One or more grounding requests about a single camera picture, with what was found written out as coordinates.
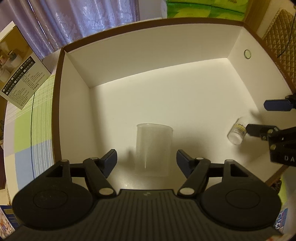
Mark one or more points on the white pill bottle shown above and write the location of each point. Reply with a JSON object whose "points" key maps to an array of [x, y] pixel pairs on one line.
{"points": [[238, 131]]}

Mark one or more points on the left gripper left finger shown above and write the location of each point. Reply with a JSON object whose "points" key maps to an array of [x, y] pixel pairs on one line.
{"points": [[97, 170]]}

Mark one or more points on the white product box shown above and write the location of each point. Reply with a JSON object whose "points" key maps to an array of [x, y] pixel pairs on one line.
{"points": [[22, 71]]}

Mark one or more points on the blue floss pick box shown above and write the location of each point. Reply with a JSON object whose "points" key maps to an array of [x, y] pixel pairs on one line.
{"points": [[280, 220]]}

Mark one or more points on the plaid tablecloth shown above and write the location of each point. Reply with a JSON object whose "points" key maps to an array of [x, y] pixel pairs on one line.
{"points": [[28, 150]]}

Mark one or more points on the green tissue pack stack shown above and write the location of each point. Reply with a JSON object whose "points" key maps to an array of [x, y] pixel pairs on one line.
{"points": [[219, 9]]}

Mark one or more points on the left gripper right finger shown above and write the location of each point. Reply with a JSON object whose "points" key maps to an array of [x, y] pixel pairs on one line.
{"points": [[195, 171]]}

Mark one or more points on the quilted tan chair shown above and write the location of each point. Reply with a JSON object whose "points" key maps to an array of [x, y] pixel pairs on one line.
{"points": [[280, 38]]}

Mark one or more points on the brown cardboard storage box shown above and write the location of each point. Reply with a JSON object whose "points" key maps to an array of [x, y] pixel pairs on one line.
{"points": [[196, 75]]}

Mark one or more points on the clear plastic cup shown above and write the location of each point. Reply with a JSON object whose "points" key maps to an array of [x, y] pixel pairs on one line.
{"points": [[153, 149]]}

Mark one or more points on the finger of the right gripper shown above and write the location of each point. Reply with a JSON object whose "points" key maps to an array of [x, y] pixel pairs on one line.
{"points": [[278, 105], [261, 131]]}

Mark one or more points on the purple curtain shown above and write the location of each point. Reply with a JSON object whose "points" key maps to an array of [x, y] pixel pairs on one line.
{"points": [[50, 25]]}

